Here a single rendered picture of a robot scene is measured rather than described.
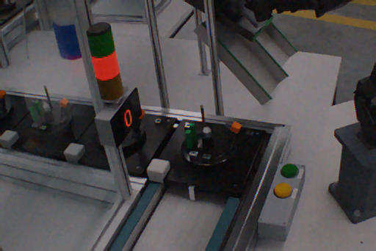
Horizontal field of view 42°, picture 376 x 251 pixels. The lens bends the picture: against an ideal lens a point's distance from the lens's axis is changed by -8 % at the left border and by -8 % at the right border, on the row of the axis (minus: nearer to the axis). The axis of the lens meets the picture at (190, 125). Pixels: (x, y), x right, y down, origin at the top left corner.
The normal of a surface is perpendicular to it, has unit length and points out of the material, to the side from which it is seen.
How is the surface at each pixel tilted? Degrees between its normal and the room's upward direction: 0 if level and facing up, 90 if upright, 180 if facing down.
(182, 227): 0
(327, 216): 0
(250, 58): 45
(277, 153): 0
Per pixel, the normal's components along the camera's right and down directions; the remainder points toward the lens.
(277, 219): -0.11, -0.79
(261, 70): 0.53, -0.39
